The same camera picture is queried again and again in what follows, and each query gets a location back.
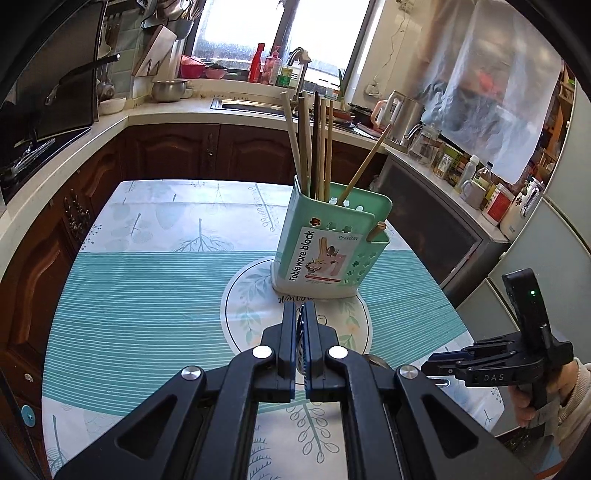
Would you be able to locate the row of condiment bottles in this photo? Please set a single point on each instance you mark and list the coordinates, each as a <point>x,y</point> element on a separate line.
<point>466,170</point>

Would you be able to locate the gas stove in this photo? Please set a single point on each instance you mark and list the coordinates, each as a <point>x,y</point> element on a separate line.
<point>27,159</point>

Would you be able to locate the grey glass-door cabinet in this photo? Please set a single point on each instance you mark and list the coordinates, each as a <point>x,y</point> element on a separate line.
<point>438,230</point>

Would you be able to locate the person's right forearm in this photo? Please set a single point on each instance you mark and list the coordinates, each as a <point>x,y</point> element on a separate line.
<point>582,392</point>

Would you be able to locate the black range hood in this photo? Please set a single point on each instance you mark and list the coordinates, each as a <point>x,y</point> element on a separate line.
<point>41,92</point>

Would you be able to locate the hanging clear plastic sheet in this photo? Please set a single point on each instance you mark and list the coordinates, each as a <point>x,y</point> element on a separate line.
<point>498,92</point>

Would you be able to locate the pink spray bottle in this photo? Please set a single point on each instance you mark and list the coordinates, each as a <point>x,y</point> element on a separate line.
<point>271,67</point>

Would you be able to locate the wooden cutting board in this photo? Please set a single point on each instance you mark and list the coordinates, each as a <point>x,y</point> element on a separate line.
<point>154,53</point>

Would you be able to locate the black dish tray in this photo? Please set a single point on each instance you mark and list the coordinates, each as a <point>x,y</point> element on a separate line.
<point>358,115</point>

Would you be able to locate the grey refrigerator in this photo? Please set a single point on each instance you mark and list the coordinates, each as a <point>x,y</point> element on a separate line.
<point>554,240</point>

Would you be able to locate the black frying pan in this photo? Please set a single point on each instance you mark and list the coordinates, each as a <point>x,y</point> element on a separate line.
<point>83,74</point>

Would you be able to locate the green plastic utensil holder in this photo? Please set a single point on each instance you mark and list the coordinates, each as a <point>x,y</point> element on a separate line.
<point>295,217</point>

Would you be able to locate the black chopstick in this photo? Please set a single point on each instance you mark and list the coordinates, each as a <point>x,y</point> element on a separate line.
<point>316,138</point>

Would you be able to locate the pink bowl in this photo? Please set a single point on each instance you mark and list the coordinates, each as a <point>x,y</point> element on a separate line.
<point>215,74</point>

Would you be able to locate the white bowl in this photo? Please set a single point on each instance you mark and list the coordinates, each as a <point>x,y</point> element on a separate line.
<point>113,106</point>

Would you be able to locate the kitchen window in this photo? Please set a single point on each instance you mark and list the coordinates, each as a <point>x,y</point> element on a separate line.
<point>240,27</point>

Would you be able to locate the steel pot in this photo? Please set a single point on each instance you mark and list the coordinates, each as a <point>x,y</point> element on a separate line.
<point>168,91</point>

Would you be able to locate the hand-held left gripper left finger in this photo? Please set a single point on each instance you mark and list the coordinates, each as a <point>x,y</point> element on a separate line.
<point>290,332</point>

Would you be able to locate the steel electric kettle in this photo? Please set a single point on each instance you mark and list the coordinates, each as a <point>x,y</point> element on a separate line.
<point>404,115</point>

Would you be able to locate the brown wooden kitchen cabinets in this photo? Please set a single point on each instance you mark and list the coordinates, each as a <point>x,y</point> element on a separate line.
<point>175,152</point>

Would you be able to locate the steel sink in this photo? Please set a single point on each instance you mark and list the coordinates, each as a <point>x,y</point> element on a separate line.
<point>249,105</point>

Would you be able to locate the person's right hand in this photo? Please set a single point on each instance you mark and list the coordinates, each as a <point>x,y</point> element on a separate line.
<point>521,406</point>

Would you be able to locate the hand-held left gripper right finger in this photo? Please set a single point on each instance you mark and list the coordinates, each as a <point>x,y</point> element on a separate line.
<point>310,332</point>

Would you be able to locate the steel faucet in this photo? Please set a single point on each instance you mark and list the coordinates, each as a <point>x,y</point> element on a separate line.
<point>298,53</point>

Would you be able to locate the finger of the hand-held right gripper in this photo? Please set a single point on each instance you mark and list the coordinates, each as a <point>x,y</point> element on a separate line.
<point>450,355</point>
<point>441,368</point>

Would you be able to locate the glass pitcher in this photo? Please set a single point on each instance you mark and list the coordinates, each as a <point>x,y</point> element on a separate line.
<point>422,145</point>

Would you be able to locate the red plastic basin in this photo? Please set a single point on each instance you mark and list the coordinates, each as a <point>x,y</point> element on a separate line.
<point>191,68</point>

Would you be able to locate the green bottle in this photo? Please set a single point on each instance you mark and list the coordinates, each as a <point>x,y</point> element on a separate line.
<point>286,77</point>

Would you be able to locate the red bottle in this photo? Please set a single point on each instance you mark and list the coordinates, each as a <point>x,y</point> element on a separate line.
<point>256,64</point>

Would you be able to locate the steel ladle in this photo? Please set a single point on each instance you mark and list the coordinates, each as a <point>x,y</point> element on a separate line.
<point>106,90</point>

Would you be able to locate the hanging kitchen utensils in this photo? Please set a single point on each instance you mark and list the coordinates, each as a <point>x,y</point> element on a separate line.
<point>171,14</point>

